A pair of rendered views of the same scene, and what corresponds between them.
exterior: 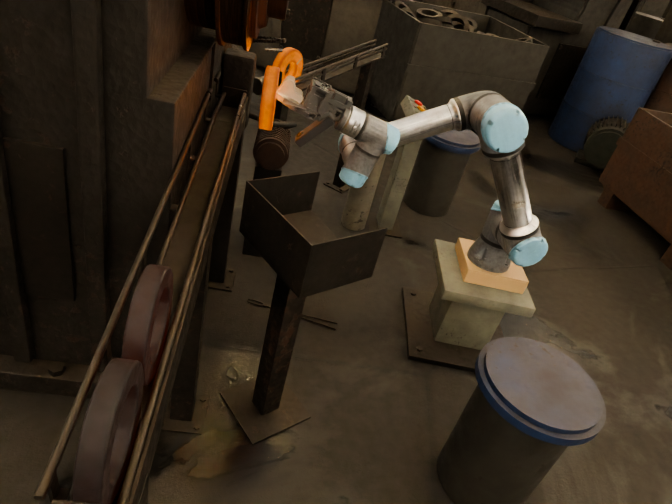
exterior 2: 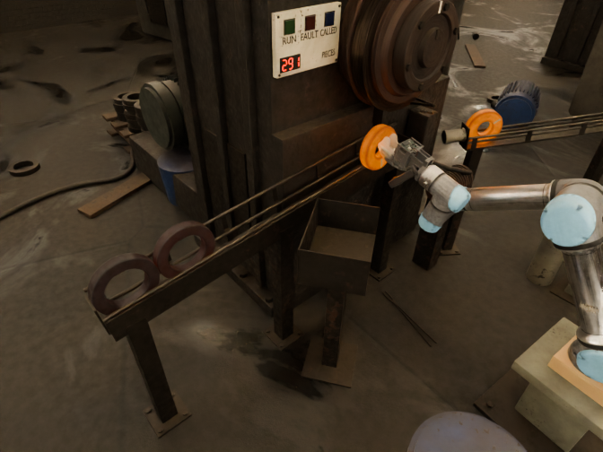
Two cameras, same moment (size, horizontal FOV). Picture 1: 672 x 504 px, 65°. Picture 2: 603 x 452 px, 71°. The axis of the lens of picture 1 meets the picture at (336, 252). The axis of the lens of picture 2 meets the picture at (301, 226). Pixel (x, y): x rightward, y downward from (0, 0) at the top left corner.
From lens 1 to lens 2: 0.85 m
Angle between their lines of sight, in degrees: 47
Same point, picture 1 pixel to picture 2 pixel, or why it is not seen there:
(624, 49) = not seen: outside the picture
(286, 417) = (335, 376)
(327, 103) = (406, 159)
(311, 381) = (375, 367)
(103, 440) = (97, 279)
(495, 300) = (566, 401)
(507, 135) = (563, 228)
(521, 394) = not seen: outside the picture
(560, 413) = not seen: outside the picture
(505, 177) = (571, 273)
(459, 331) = (539, 414)
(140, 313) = (162, 239)
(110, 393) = (112, 263)
